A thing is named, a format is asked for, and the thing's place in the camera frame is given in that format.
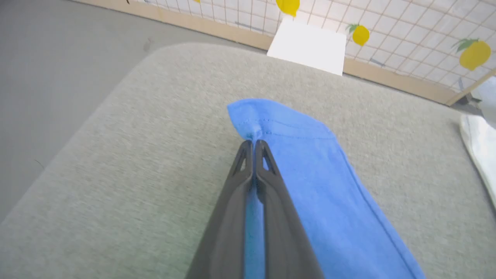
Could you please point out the white partition board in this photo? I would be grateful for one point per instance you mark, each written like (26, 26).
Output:
(489, 97)

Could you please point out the white garment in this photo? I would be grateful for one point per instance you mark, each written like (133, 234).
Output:
(482, 151)

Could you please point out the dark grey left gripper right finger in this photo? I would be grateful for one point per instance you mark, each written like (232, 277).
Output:
(283, 232)

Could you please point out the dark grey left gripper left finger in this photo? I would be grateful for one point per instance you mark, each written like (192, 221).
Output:
(228, 224)

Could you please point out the blue garment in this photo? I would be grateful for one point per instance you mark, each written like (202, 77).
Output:
(329, 193)

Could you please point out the lemon print tiled backdrop panel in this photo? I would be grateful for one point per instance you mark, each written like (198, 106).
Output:
(407, 38)

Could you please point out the white flat sheet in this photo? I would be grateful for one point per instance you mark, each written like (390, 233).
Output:
(310, 44)

